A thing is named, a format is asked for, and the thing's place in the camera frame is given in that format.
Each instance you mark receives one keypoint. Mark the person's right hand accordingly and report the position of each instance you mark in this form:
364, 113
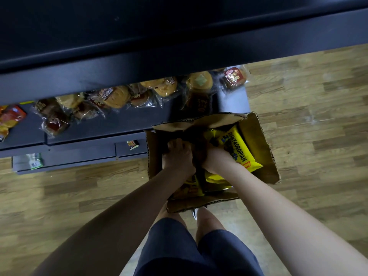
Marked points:
218, 159

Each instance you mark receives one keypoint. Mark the person's left hand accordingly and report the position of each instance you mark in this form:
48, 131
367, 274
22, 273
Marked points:
179, 159

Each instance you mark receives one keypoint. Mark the pile of yellow snacks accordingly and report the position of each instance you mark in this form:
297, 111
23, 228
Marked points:
238, 149

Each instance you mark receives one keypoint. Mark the brown cardboard box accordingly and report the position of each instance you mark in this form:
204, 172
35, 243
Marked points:
264, 152

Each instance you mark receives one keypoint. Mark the dark blue metal shelf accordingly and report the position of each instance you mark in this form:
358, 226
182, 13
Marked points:
143, 34

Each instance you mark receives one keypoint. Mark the person's right forearm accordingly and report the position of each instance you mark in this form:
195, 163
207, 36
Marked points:
293, 227

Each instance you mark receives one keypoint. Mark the person's left forearm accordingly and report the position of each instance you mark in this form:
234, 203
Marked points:
115, 227

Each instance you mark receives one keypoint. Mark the person's right shoe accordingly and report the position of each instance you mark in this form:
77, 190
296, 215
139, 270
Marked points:
195, 212

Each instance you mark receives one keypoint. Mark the person's left leg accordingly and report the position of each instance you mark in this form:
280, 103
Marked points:
171, 217

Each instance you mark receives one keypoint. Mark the person's leg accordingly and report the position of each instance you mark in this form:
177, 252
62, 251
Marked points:
210, 224
171, 217

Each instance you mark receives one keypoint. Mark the person's right leg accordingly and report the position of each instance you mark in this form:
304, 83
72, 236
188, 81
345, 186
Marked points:
210, 224

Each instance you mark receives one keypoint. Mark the small red white sachet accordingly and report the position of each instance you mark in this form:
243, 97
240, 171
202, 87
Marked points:
133, 144

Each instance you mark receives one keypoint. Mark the red label pastry packet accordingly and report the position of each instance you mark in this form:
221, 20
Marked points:
234, 77

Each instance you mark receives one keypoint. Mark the pile of wrapped buns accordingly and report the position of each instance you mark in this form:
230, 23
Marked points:
115, 97

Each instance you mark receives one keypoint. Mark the dark blue shorts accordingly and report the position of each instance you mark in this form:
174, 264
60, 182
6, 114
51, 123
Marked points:
172, 250

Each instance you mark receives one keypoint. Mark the white green label packet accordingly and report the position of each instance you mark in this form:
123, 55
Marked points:
35, 161

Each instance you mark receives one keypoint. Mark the pile of red orange packets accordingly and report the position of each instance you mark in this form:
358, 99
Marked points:
11, 117

